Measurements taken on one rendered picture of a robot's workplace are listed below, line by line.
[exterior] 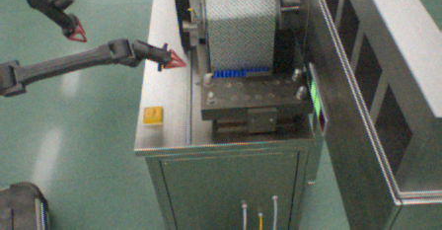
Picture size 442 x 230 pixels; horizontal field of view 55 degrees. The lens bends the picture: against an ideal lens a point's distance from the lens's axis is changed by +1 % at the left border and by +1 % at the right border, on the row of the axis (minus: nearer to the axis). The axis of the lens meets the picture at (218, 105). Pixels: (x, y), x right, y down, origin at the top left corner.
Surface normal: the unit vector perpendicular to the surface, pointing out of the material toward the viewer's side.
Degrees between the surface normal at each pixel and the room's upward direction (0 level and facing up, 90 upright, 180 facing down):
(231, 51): 90
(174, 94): 0
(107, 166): 0
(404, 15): 0
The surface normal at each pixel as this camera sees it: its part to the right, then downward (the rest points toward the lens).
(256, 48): 0.04, 0.72
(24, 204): -0.05, -0.69
